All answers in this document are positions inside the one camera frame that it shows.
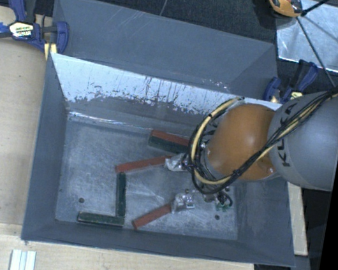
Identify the grey metal bin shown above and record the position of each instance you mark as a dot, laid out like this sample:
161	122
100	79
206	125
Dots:
158	48

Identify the dark green flat block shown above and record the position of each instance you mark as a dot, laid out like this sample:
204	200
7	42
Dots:
121	194
165	146
100	219

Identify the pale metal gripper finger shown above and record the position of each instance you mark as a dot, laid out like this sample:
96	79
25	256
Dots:
183	202
174	163

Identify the red-brown flat block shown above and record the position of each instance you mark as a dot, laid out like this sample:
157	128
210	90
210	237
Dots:
141	164
151	216
170	137

